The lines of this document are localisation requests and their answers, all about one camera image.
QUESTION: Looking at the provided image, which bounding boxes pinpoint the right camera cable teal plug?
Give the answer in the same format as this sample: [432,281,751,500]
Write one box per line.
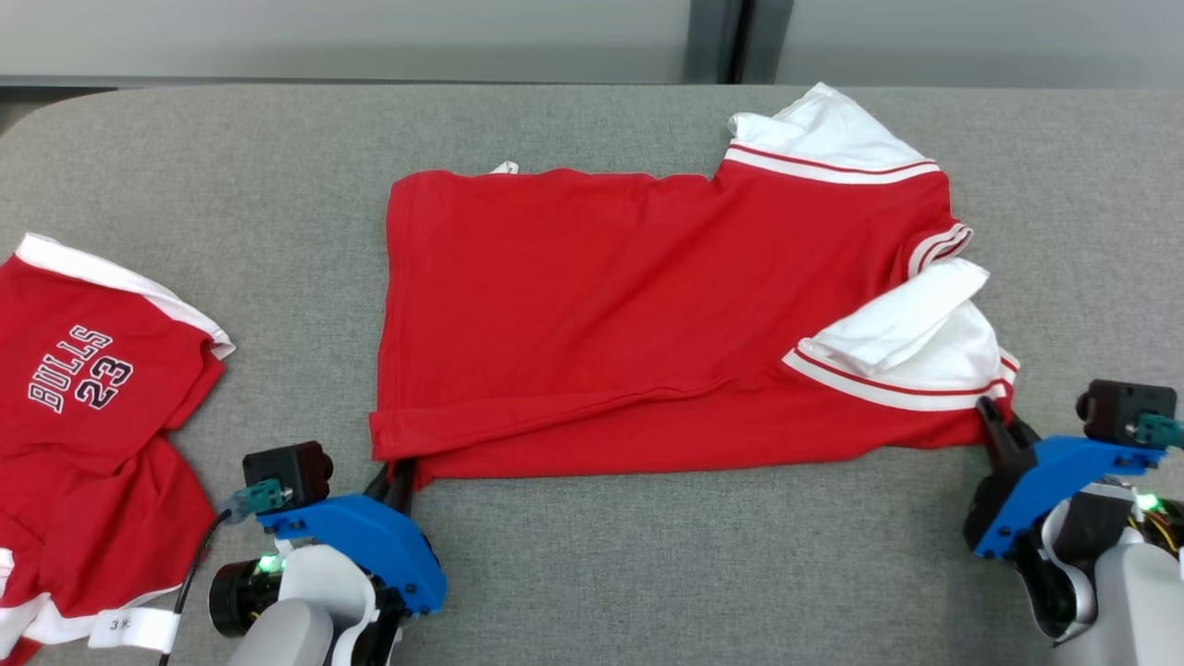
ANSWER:
[1136,413,1184,450]

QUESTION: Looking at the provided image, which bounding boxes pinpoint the grey partition post, slotted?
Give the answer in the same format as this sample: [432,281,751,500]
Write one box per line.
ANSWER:
[683,0,795,86]

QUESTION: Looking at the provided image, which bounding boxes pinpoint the red Bulls 23 shorts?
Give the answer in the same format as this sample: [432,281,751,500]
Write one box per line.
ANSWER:
[0,232,237,665]

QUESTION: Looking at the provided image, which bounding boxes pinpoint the camera cable teal plug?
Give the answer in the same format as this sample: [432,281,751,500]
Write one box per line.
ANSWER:
[1136,413,1184,450]
[157,479,288,666]

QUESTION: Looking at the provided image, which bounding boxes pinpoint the red white jersey shirt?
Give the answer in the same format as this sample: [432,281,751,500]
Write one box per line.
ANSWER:
[369,82,1021,489]

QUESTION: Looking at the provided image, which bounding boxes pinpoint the left camera cable teal plug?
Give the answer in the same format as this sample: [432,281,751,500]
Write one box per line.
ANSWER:
[157,479,288,666]

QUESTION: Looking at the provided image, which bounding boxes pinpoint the white cable label tag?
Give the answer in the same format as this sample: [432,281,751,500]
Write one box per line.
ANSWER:
[88,609,181,650]

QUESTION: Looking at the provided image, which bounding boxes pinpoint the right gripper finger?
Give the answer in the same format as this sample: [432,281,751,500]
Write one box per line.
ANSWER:
[977,396,1011,450]
[1004,416,1042,465]

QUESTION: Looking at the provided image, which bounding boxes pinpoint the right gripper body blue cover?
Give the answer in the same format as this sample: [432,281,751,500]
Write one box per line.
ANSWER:
[964,435,1168,559]

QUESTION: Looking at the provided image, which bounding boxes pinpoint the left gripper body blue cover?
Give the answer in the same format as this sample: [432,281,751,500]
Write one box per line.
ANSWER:
[256,494,448,616]

